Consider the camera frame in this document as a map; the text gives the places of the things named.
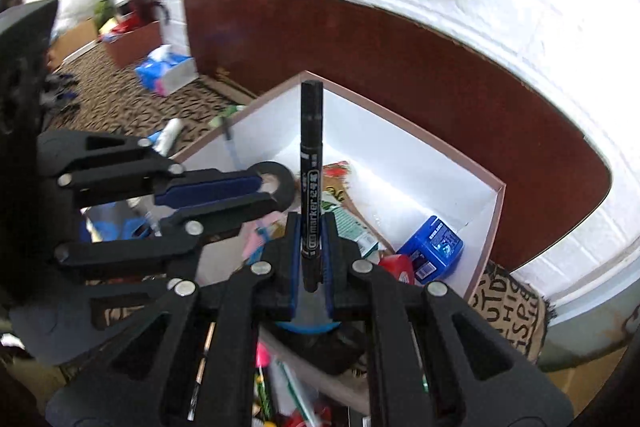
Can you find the brown snack packet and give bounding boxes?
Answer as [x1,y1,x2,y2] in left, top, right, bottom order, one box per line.
[322,161,352,208]

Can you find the pink cap highlighter pen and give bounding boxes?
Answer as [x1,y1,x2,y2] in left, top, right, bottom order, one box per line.
[254,342,273,418]

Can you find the black tape roll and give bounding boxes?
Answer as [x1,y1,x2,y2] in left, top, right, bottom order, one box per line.
[245,161,297,210]

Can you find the black marker pen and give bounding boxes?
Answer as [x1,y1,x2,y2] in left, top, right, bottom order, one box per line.
[300,80,325,293]

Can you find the small blue box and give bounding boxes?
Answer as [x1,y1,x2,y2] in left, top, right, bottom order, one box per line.
[396,215,464,284]

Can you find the blue tissue box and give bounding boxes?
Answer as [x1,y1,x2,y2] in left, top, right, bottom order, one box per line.
[134,46,198,96]

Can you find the green bottle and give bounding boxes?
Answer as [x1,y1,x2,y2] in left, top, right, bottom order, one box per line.
[210,104,246,130]

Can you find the red plastic item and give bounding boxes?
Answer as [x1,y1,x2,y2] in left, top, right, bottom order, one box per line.
[378,253,416,285]

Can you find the letter patterned rug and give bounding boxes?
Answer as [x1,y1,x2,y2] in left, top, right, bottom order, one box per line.
[45,42,551,363]

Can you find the white cardboard box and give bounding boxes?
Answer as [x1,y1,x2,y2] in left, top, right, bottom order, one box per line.
[170,71,507,308]

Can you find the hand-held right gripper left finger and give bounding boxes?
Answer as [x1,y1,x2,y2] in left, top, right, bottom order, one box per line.
[45,212,303,427]

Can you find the blue shaft screwdriver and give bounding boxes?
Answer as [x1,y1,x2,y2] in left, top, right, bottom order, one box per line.
[222,119,241,168]

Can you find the dark brown wooden board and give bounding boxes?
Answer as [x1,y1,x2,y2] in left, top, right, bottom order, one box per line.
[182,0,613,270]

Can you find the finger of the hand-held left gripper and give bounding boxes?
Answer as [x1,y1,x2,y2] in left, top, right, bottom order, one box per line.
[52,197,281,333]
[37,129,278,210]

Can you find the green white tube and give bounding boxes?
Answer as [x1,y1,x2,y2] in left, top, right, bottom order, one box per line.
[325,192,382,258]

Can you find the brown cardboard box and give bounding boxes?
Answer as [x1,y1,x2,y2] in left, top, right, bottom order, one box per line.
[102,21,165,68]

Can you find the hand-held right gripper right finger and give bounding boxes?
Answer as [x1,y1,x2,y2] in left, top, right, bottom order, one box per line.
[322,212,573,427]

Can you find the silver pen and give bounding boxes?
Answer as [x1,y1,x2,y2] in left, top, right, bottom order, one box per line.
[187,322,216,423]

